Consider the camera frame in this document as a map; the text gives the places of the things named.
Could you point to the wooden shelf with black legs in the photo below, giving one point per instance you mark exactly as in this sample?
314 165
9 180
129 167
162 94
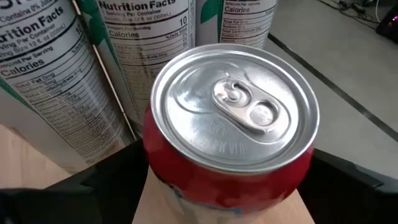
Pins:
28 161

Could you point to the red cola can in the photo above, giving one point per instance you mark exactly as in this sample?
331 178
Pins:
230 109

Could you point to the black device pink light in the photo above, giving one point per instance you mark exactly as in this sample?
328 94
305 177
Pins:
388 29

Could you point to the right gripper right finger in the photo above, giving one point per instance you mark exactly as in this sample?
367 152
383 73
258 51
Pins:
357 205

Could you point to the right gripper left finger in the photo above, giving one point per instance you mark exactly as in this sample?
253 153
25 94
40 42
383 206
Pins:
93 199

